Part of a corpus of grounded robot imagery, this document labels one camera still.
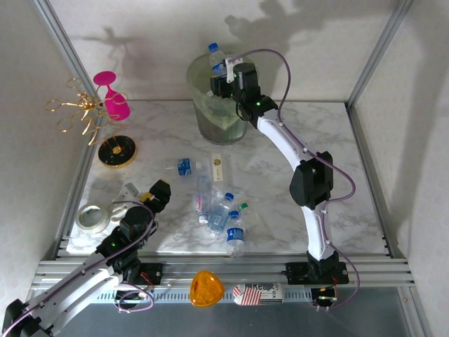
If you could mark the green plastic bin liner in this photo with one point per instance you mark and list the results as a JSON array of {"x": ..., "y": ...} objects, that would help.
[{"x": 222, "y": 117}]

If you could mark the white rectangular box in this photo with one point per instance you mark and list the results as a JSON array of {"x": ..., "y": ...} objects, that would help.
[{"x": 217, "y": 168}]

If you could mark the aluminium frame post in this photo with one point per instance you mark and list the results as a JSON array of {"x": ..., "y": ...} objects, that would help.
[
  {"x": 59, "y": 38},
  {"x": 382, "y": 45}
]

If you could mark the small bottle blue cap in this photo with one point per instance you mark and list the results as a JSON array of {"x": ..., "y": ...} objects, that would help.
[{"x": 217, "y": 58}]

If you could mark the bottle light blue label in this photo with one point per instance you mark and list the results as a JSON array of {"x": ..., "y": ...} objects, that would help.
[{"x": 219, "y": 216}]

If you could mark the clear bottle green cap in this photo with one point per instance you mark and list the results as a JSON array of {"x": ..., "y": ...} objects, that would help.
[{"x": 243, "y": 206}]

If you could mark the aluminium front rail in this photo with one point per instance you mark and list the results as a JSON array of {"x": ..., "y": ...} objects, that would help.
[{"x": 224, "y": 270}]

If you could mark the aluminium side rail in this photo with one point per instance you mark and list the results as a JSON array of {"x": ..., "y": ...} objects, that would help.
[
  {"x": 363, "y": 140},
  {"x": 79, "y": 175}
]

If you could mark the pink wine glass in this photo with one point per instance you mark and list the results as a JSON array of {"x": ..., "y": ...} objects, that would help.
[{"x": 117, "y": 105}]

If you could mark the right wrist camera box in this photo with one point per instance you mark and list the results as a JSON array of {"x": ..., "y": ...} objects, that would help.
[{"x": 229, "y": 66}]

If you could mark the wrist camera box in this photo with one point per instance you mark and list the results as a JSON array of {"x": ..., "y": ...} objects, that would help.
[
  {"x": 229, "y": 66},
  {"x": 129, "y": 191}
]

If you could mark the white tape roll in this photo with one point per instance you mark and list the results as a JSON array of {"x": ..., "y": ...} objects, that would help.
[{"x": 84, "y": 226}]

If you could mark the green mesh bin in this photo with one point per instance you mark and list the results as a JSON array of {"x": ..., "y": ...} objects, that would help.
[{"x": 221, "y": 135}]

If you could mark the bottle dark blue label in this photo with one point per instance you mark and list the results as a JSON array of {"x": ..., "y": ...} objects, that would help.
[{"x": 235, "y": 234}]

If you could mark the clear bottle pink label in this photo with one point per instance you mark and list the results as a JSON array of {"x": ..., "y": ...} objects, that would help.
[{"x": 200, "y": 205}]

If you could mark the orange triangular plastic object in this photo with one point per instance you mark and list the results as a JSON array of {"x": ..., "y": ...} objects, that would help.
[{"x": 207, "y": 289}]

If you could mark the crushed bottle blue label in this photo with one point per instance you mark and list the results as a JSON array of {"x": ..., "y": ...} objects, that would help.
[{"x": 184, "y": 167}]

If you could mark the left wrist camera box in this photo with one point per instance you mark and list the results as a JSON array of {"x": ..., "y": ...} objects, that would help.
[{"x": 129, "y": 191}]

